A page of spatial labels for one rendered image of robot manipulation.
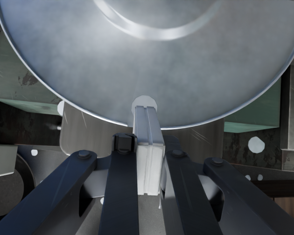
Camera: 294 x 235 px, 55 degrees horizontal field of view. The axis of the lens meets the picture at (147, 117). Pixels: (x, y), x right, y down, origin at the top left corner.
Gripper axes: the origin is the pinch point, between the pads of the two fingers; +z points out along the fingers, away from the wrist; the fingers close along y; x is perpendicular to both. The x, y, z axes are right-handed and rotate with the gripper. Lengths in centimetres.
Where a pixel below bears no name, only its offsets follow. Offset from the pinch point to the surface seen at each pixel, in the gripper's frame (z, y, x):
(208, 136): 6.1, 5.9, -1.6
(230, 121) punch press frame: 19.6, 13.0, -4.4
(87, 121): 6.4, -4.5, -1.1
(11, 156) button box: 27.9, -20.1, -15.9
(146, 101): 7.0, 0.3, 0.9
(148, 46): 9.1, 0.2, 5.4
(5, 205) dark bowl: 67, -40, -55
